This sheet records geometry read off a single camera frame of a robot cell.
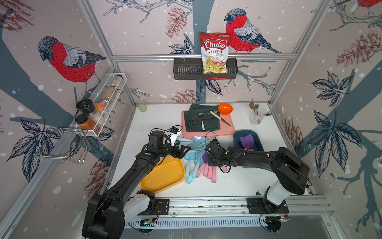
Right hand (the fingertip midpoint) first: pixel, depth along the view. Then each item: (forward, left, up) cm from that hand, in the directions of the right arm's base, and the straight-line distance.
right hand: (209, 161), depth 88 cm
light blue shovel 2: (+15, +16, +1) cm, 22 cm away
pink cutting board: (+24, -12, -1) cm, 27 cm away
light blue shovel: (+3, +12, 0) cm, 13 cm away
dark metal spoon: (+38, +7, 0) cm, 38 cm away
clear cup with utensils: (+32, -34, +4) cm, 46 cm away
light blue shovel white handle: (+15, +6, +1) cm, 16 cm away
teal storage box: (+11, -30, +2) cm, 33 cm away
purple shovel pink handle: (+14, -25, +1) cm, 29 cm away
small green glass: (+44, +54, +2) cm, 70 cm away
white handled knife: (+35, -8, 0) cm, 36 cm away
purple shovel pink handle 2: (-9, -2, +1) cm, 9 cm away
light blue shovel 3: (-12, +11, +4) cm, 17 cm away
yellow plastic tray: (-7, +24, -3) cm, 25 cm away
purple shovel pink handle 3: (+2, +3, +1) cm, 4 cm away
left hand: (+4, +14, +15) cm, 21 cm away
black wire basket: (+58, +13, +27) cm, 65 cm away
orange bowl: (+41, -13, +4) cm, 43 cm away
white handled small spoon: (+25, +4, 0) cm, 26 cm away
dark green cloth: (+40, +7, 0) cm, 40 cm away
